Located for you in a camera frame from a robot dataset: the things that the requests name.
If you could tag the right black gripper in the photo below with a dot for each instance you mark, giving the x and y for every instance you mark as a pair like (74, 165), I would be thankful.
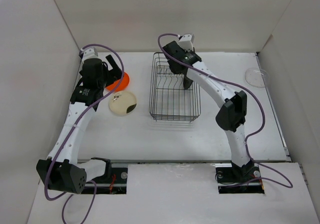
(185, 52)

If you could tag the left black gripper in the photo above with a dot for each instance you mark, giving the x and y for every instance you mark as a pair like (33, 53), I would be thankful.
(115, 72)

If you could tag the orange plate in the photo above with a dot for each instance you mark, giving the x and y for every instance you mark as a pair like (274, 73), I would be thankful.
(123, 84)

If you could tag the cream plate with black spot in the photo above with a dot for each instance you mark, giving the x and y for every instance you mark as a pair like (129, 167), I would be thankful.
(122, 103)

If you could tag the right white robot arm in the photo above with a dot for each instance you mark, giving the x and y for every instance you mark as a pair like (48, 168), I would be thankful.
(232, 105)

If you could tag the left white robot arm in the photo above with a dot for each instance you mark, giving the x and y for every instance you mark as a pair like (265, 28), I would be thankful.
(60, 171)

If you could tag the grey wire dish rack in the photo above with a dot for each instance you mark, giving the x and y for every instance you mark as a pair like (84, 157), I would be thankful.
(168, 100)

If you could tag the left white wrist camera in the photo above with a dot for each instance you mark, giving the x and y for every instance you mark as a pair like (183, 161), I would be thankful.
(89, 53)

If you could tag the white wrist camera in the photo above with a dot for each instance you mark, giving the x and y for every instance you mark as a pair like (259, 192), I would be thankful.
(186, 42)
(89, 53)

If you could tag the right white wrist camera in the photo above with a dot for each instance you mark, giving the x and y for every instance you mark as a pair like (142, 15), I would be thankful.
(186, 42)

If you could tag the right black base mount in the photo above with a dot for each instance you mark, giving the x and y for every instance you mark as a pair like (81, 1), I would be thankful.
(232, 179)

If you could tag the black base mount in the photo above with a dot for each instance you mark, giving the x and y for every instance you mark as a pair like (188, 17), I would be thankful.
(110, 179)
(232, 179)

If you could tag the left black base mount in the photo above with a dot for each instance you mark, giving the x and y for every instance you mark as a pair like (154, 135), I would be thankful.
(110, 179)

